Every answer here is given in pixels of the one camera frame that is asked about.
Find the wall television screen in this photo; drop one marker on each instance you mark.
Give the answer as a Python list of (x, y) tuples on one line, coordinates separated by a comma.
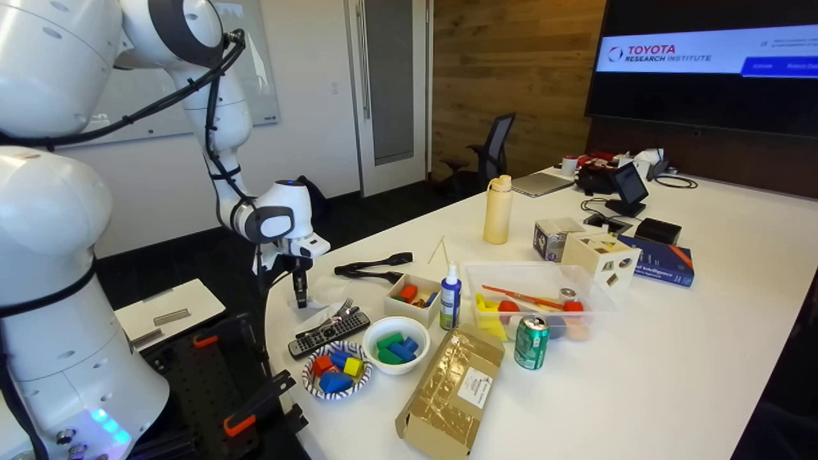
[(708, 92)]

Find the small white purple cube box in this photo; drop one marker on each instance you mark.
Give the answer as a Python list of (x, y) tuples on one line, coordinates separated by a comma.
[(552, 239)]

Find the red toy block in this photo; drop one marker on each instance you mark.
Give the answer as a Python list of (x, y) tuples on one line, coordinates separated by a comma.
[(320, 363)]

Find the orange toy food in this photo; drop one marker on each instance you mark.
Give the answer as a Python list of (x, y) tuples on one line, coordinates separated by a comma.
[(408, 292)]

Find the grey laptop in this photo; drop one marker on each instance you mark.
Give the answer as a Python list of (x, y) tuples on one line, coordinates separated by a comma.
[(540, 183)]

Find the thin wooden stick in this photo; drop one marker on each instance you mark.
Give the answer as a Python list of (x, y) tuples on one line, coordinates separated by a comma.
[(439, 248)]

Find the black bag with red item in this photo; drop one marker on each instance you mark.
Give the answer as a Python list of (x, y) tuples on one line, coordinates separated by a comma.
[(598, 177)]

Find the white bowl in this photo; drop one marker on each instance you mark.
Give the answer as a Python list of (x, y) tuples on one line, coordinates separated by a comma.
[(374, 329)]

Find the small black tablet on stand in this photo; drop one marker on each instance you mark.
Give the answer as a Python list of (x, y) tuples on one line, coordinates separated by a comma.
[(631, 186)]

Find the black tongs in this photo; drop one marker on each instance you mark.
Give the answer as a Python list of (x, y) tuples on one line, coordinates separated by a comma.
[(374, 267)]

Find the orange toy stick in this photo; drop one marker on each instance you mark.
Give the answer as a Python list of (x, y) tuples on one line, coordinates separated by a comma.
[(520, 295)]

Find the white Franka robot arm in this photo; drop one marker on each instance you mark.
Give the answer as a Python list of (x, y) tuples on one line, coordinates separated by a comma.
[(53, 256)]

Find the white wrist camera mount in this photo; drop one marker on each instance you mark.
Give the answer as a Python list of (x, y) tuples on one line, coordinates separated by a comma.
[(309, 246)]

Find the yellow toy block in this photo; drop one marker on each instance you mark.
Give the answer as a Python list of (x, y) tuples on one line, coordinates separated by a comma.
[(355, 366)]

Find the small black box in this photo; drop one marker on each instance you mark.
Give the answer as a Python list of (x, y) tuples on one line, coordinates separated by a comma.
[(659, 230)]

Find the small white open box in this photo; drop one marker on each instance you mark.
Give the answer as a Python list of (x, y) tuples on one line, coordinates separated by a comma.
[(401, 307)]

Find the white glue bottle blue label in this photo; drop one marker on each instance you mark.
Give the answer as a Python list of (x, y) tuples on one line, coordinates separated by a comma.
[(452, 297)]

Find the black remote control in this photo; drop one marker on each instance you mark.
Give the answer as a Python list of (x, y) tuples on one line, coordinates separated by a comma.
[(329, 334)]

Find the white door with window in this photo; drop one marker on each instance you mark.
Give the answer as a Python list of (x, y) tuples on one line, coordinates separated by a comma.
[(393, 85)]

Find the white device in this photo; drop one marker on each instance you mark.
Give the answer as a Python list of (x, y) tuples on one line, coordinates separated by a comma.
[(654, 163)]

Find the blue toy block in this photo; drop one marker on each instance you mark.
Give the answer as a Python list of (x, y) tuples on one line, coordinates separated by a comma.
[(337, 381), (405, 349)]

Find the yellow toy piece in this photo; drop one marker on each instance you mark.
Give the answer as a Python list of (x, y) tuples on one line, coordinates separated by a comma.
[(489, 315)]

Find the brown cardboard box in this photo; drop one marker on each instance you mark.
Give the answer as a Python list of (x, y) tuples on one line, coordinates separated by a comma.
[(443, 391)]

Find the blue flat box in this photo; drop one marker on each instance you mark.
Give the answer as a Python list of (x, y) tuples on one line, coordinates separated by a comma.
[(660, 261)]

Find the bowl with colourful items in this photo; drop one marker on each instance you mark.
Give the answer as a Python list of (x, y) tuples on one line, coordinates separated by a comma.
[(315, 385)]

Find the cream plastic bottle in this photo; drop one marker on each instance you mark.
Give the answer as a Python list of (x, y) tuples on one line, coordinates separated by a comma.
[(498, 212)]

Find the red toy ball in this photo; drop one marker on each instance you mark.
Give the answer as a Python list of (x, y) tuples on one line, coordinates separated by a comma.
[(573, 307), (509, 307)]

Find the green soda can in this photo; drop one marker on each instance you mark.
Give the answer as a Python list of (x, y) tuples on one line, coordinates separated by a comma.
[(530, 345)]

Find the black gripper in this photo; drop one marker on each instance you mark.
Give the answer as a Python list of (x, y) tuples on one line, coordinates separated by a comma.
[(286, 261)]

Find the white flat board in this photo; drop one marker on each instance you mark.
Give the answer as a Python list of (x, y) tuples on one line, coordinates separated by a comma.
[(162, 302)]

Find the green toy block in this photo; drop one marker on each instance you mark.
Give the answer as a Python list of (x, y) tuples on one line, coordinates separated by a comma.
[(389, 349)]

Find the small black gadget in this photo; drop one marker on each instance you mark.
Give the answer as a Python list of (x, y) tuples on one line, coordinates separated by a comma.
[(607, 220)]

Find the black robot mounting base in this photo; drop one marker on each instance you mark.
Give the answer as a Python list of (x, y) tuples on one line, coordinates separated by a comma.
[(207, 385)]

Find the black office chair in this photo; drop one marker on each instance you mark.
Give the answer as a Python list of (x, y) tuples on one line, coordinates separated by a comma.
[(494, 150)]

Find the clear plastic bin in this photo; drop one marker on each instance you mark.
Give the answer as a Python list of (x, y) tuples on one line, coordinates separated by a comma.
[(539, 275)]

